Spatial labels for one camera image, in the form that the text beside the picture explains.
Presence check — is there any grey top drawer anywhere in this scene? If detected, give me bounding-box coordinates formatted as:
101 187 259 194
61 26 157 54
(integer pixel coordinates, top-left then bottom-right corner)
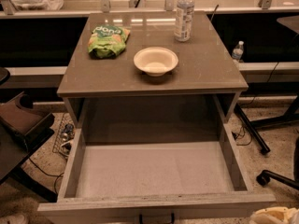
36 94 277 224

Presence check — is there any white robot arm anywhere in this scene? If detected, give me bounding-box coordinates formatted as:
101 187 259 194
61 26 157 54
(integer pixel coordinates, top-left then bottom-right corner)
249 206 299 224

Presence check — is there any grey drawer cabinet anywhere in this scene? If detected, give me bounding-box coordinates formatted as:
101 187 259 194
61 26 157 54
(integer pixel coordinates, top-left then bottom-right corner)
57 11 248 120

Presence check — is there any white paper bowl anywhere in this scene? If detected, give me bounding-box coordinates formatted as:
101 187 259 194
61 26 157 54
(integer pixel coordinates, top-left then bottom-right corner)
134 47 178 77

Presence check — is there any green chip bag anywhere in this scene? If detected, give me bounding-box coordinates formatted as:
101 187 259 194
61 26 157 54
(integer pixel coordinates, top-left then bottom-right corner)
88 24 130 59

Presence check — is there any clear water bottle on cabinet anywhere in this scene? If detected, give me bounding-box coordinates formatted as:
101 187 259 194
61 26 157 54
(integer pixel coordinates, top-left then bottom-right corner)
174 0 194 42

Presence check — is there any small water bottle behind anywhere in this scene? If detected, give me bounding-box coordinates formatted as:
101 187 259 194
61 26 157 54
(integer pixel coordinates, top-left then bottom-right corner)
232 41 244 63

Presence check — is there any black desk with tray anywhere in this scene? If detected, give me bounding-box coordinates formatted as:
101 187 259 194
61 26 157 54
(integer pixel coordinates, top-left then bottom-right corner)
0 92 57 203

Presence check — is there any black office chair base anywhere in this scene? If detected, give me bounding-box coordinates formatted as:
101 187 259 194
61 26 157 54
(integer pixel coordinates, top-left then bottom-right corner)
256 138 299 190

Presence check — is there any black table leg stand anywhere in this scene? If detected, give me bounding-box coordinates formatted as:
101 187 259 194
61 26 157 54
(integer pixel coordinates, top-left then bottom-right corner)
234 15 299 156

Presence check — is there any wire basket with cans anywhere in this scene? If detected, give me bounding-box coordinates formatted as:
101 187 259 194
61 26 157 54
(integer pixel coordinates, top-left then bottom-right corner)
52 113 75 159

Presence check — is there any black drawer handle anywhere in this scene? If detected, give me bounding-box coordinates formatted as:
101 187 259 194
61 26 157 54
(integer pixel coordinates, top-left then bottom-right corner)
138 213 176 224

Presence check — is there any black floor cable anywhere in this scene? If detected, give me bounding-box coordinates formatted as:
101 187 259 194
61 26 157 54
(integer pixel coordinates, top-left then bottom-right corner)
27 157 64 194

